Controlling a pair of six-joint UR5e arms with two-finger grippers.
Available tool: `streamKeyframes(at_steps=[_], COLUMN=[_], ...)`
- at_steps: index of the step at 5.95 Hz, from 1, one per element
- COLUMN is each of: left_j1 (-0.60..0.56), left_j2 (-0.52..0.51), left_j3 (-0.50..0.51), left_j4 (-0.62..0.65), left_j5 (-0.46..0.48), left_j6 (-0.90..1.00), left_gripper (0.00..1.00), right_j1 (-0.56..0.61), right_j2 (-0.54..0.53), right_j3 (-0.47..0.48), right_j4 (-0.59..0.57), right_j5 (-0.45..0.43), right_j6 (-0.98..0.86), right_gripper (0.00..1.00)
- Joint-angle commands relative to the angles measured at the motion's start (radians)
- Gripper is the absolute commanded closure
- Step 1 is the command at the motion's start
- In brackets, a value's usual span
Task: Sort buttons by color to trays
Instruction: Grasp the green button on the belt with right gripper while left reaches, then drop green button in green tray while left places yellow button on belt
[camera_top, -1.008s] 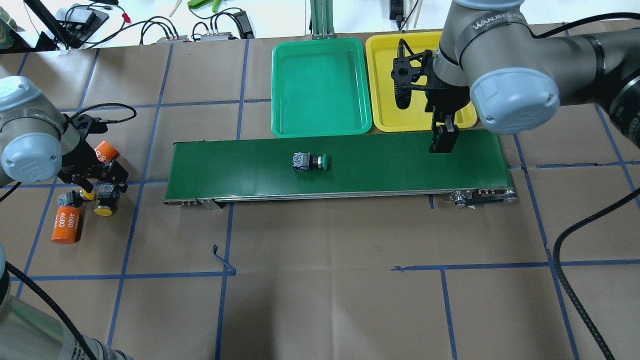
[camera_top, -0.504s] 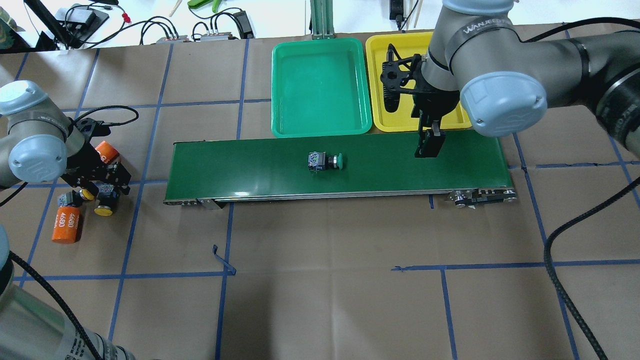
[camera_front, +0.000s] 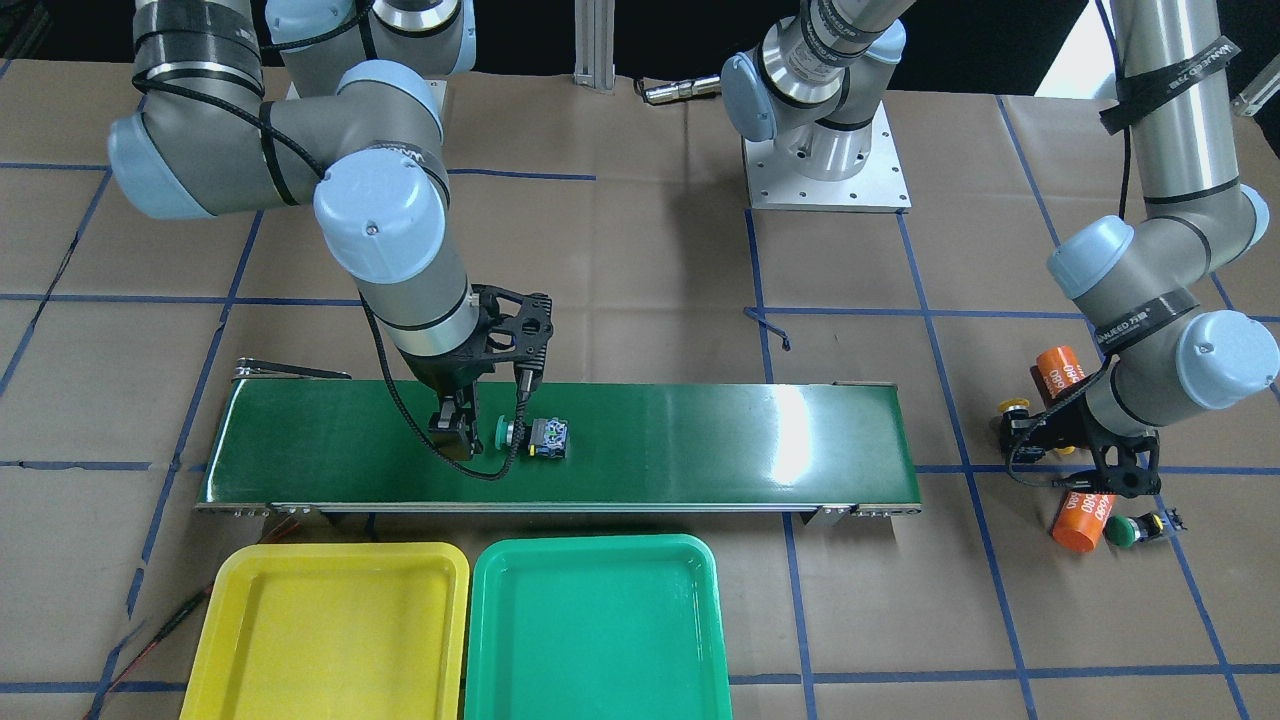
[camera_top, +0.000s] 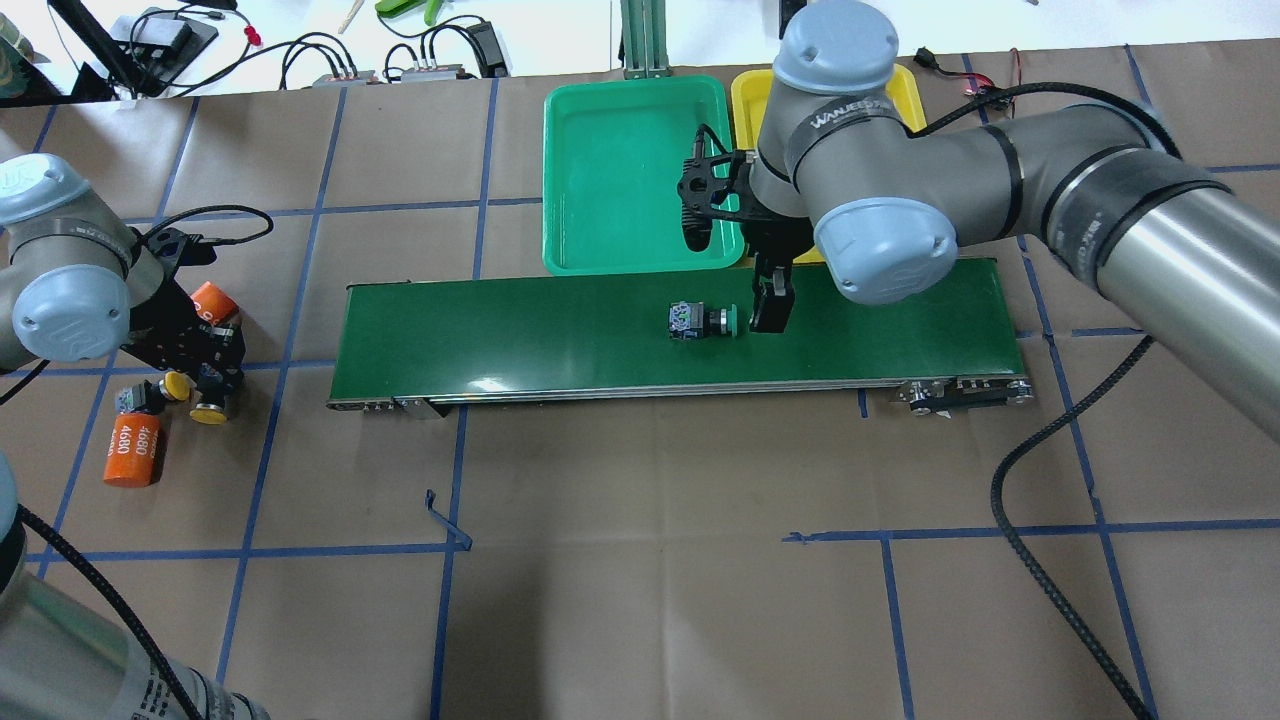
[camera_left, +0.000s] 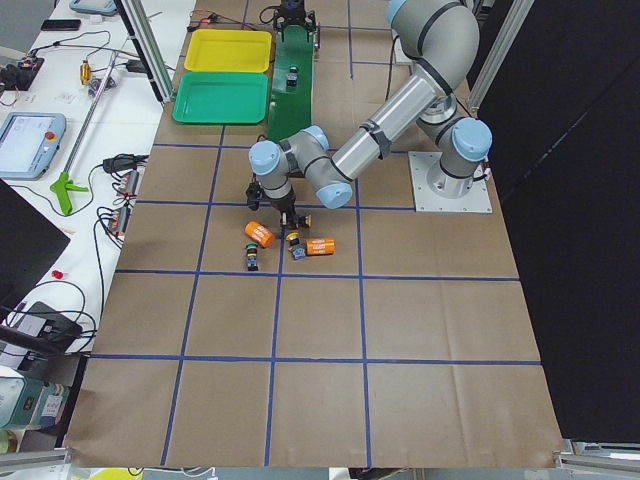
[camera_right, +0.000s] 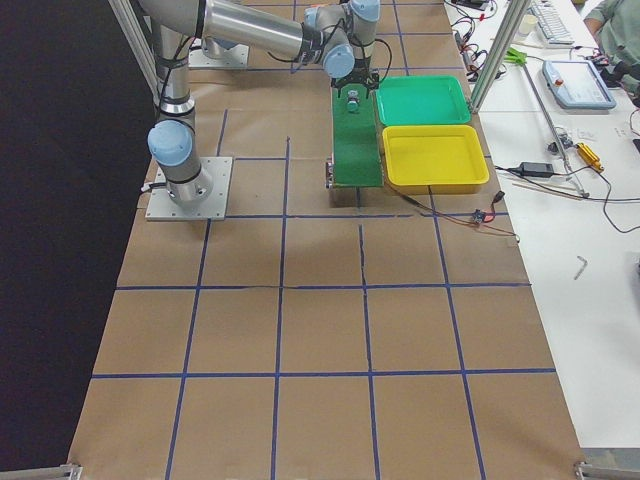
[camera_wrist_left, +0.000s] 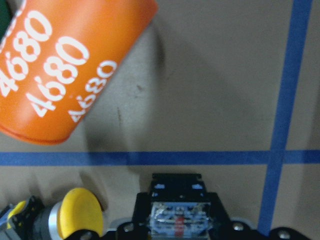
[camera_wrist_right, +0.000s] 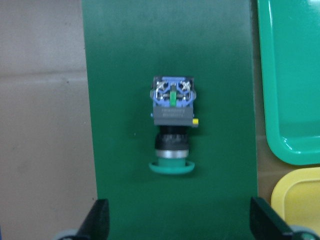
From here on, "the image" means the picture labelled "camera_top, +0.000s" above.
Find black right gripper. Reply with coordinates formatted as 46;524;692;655
676;126;815;334

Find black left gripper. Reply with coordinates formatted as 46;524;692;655
125;228;246;415

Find orange cylinder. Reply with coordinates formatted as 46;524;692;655
102;413;163;489
189;281;241;325

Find yellow push button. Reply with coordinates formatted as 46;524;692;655
114;372;193;416
189;395;229;427

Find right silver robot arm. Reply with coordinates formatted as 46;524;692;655
677;1;1279;436

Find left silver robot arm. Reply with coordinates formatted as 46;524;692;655
3;152;268;719

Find yellow plastic tray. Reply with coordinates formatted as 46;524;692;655
730;64;925;265

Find green plastic tray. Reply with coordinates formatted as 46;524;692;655
541;76;745;275

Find green conveyor belt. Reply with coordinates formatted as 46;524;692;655
326;258;1034;414

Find small red circuit board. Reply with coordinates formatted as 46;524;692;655
965;73;1004;97

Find black power adapter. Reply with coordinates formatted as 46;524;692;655
466;20;509;78

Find wooden chopstick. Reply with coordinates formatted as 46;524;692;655
335;0;365;35

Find green plastic clip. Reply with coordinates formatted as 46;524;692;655
374;0;454;28

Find aluminium frame post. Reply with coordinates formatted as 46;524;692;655
620;0;672;79

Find black braided cable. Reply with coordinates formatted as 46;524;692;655
989;334;1161;720

